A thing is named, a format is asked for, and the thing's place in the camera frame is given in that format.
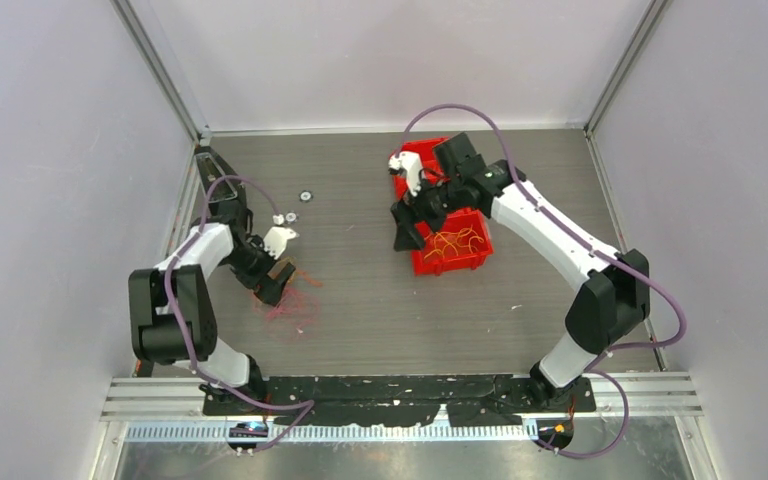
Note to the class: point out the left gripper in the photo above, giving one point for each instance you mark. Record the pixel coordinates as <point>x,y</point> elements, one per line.
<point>262,285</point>

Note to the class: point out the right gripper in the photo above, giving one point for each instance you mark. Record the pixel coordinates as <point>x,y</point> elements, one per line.
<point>408,234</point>

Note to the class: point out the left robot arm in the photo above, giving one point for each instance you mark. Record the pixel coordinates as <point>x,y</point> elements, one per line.
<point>172,318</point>

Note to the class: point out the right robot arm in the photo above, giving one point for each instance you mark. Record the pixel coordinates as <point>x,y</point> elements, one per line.
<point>611,295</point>

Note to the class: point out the red compartment bin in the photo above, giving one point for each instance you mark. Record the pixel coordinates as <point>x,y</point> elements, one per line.
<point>463,242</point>

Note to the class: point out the black metronome box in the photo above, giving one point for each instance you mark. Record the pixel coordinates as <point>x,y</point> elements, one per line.
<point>223,192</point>

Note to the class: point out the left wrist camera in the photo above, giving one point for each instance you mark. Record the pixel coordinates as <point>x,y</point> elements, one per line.
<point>277,238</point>

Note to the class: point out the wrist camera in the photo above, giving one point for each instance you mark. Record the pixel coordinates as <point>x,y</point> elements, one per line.
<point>407,165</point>
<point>277,238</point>

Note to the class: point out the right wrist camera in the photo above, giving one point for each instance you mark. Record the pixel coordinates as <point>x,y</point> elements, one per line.
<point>407,165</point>

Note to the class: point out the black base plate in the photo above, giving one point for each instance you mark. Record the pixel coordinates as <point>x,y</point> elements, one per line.
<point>384,394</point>

